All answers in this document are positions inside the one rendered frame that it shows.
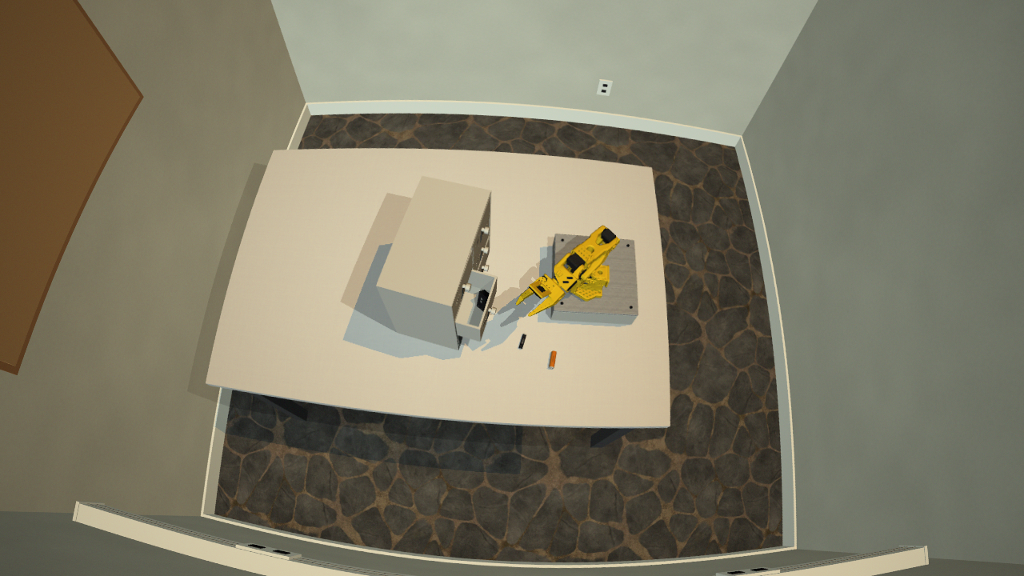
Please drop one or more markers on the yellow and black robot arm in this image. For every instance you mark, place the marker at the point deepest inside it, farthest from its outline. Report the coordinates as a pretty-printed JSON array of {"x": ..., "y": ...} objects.
[{"x": 583, "y": 265}]

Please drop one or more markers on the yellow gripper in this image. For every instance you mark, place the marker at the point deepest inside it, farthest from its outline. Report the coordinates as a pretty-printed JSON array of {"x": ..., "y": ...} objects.
[{"x": 541, "y": 289}]

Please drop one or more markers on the dark brown chest of drawers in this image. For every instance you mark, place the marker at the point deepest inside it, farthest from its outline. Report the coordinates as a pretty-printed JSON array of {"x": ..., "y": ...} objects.
[{"x": 424, "y": 267}]

